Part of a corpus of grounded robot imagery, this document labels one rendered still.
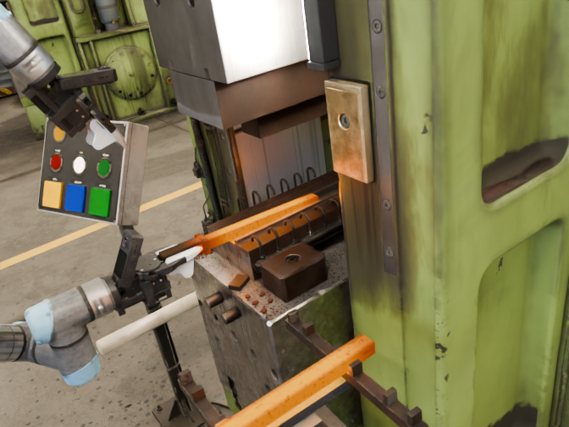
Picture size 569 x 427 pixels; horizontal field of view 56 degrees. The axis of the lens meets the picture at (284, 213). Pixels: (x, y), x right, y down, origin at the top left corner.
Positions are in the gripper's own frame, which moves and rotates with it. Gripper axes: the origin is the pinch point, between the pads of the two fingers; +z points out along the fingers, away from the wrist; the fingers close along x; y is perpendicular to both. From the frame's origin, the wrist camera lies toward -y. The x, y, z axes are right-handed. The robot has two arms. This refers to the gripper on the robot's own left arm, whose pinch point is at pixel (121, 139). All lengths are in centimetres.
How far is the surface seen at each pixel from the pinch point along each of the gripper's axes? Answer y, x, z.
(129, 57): -110, -446, 116
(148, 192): -13, -258, 143
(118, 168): 3.3, -27.1, 15.4
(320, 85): -35.7, 21.9, 13.4
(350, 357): 5, 62, 25
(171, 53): -18.8, 5.8, -7.6
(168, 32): -20.8, 6.6, -11.4
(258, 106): -21.6, 22.0, 6.2
